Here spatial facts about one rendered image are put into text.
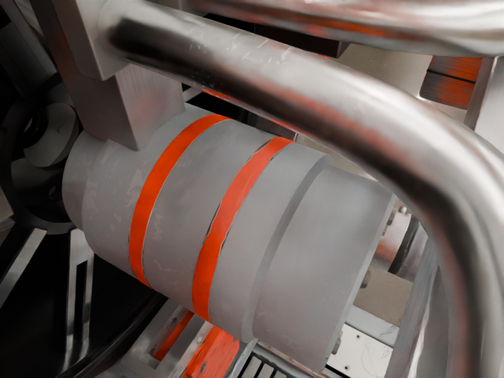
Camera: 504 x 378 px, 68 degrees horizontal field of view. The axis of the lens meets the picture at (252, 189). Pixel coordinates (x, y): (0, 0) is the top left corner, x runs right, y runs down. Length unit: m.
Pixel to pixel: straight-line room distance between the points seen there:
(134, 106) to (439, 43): 0.16
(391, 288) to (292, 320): 1.08
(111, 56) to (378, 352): 1.01
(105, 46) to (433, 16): 0.14
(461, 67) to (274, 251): 0.19
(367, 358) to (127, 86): 0.96
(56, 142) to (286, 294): 0.34
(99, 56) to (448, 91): 0.25
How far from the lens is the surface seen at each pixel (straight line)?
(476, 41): 0.19
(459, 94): 0.33
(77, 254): 0.41
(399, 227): 0.54
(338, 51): 0.23
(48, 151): 0.47
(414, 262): 0.54
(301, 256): 0.20
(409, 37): 0.18
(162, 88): 0.24
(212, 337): 0.54
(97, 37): 0.17
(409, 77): 2.23
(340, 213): 0.21
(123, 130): 0.24
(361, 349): 1.09
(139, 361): 0.49
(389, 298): 1.26
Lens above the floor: 1.07
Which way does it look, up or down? 48 degrees down
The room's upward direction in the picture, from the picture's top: straight up
